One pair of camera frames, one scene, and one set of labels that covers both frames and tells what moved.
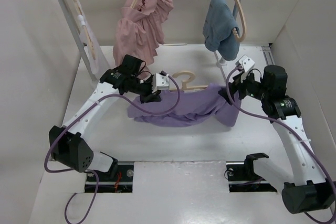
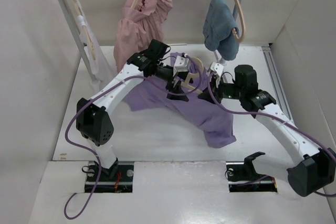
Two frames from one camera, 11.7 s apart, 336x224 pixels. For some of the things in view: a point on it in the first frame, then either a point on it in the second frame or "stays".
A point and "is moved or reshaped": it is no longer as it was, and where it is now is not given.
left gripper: x=150 y=96 -> x=177 y=88
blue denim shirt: x=221 y=30 stays
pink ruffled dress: x=139 y=29 stays
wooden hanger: x=184 y=87 is moved or reshaped
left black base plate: x=119 y=180 stays
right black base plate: x=242 y=178 stays
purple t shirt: x=200 y=105 is moved or reshaped
